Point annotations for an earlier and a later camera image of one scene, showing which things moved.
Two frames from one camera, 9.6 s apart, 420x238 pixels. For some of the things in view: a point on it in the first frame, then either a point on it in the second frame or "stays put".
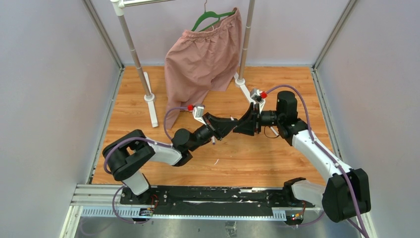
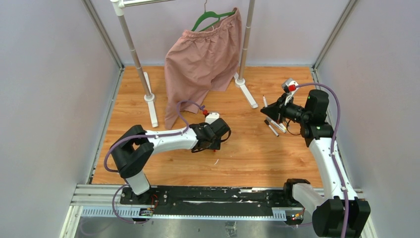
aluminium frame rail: x=103 y=201 stays put
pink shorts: x=200 y=61 stays put
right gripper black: x=248 y=124 → x=277 y=110
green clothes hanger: x=210 y=14 stays put
